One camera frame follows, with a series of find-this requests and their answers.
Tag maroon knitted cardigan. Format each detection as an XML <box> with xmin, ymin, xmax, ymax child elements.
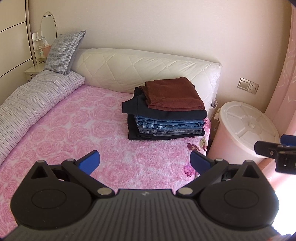
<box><xmin>140</xmin><ymin>77</ymin><xmax>205</xmax><ymax>111</ymax></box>

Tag pink curtain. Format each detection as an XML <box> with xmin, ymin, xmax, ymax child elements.
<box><xmin>254</xmin><ymin>29</ymin><xmax>296</xmax><ymax>179</ymax></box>

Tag white lidded plastic bucket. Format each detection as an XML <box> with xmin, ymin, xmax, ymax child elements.
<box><xmin>207</xmin><ymin>101</ymin><xmax>280</xmax><ymax>164</ymax></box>

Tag pink rose bed blanket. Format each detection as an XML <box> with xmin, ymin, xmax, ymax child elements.
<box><xmin>1</xmin><ymin>85</ymin><xmax>211</xmax><ymax>236</ymax></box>

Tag folded blue jeans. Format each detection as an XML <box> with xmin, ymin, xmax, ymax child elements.
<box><xmin>134</xmin><ymin>115</ymin><xmax>205</xmax><ymax>136</ymax></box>

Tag striped lilac rolled duvet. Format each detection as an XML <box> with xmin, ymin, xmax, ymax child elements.
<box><xmin>1</xmin><ymin>70</ymin><xmax>85</xmax><ymax>163</ymax></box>

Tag dark navy garment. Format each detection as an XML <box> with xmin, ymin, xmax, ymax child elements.
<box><xmin>121</xmin><ymin>86</ymin><xmax>208</xmax><ymax>119</ymax></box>

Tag cream quilted headboard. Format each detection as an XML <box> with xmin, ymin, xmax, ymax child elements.
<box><xmin>71</xmin><ymin>48</ymin><xmax>222</xmax><ymax>111</ymax></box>

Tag white bedside table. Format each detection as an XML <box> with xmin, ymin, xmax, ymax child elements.
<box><xmin>24</xmin><ymin>63</ymin><xmax>45</xmax><ymax>81</ymax></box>

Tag grey checked pillow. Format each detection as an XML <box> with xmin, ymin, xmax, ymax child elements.
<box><xmin>44</xmin><ymin>31</ymin><xmax>86</xmax><ymax>75</ymax></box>

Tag white wardrobe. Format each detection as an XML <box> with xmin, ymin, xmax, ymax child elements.
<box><xmin>0</xmin><ymin>0</ymin><xmax>38</xmax><ymax>82</ymax></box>

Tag oval vanity mirror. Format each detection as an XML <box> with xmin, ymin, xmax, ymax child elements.
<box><xmin>41</xmin><ymin>11</ymin><xmax>57</xmax><ymax>45</ymax></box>

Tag beige switch and socket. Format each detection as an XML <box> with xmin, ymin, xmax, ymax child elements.
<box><xmin>237</xmin><ymin>77</ymin><xmax>259</xmax><ymax>95</ymax></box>

